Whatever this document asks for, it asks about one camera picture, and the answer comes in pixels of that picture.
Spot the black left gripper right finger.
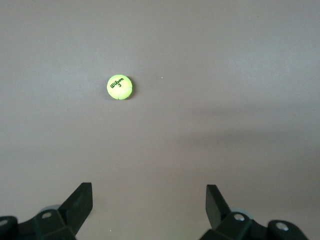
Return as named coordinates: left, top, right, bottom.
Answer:
left=199, top=184, right=307, bottom=240

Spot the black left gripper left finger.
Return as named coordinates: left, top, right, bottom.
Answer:
left=0, top=182, right=94, bottom=240

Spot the yellow tennis ball Wilson print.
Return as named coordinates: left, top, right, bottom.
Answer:
left=106, top=74, right=133, bottom=101

